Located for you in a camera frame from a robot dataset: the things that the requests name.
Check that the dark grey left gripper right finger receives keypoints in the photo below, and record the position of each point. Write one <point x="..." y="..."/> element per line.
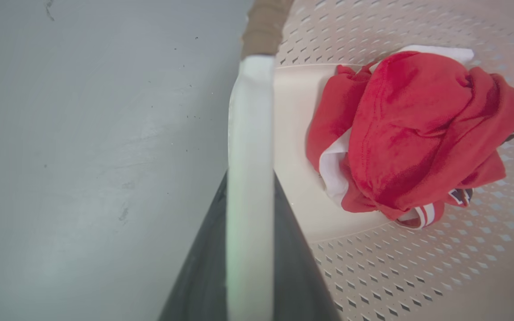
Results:
<point x="297" y="276"/>

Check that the red and white garment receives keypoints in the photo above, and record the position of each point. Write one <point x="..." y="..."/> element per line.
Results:
<point x="413" y="133"/>

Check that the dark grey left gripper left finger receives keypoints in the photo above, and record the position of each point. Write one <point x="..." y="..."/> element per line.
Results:
<point x="201" y="276"/>

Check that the white perforated plastic laundry basket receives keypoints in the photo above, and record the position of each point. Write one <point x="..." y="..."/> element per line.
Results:
<point x="417" y="267"/>

